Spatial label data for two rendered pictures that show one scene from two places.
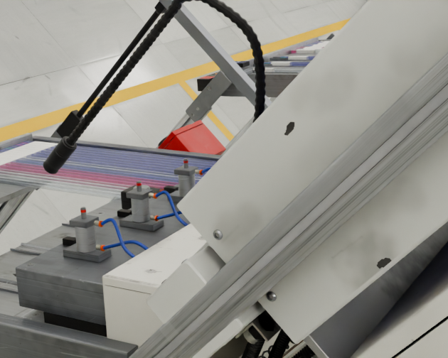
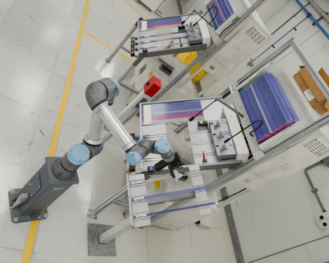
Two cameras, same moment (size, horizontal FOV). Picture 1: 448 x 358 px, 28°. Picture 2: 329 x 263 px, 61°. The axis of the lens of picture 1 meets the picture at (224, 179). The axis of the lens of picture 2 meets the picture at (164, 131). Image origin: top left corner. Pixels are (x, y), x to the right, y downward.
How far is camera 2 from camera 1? 1.65 m
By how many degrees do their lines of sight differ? 41
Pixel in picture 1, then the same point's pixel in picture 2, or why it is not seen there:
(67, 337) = (231, 162)
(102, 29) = (56, 22)
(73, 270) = (226, 152)
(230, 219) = (267, 147)
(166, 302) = (257, 158)
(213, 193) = (265, 145)
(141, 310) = (244, 156)
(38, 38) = (48, 37)
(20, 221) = not seen: hidden behind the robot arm
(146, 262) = (239, 148)
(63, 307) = (226, 157)
